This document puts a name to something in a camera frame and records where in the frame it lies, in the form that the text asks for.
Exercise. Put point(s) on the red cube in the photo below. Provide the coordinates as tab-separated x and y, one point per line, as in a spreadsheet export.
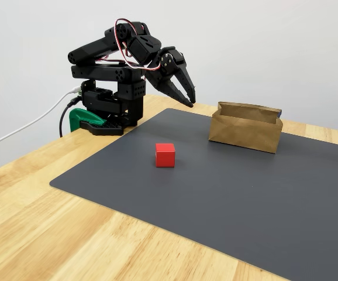
165	156

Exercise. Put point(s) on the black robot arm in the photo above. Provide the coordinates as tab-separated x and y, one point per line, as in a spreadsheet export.
99	47

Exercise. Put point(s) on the brown paper bag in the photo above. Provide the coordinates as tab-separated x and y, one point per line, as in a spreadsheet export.
245	134

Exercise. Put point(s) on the green table clamp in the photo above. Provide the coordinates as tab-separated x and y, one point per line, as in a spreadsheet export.
79	117

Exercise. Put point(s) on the grey mat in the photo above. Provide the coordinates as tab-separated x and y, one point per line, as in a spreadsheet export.
215	199

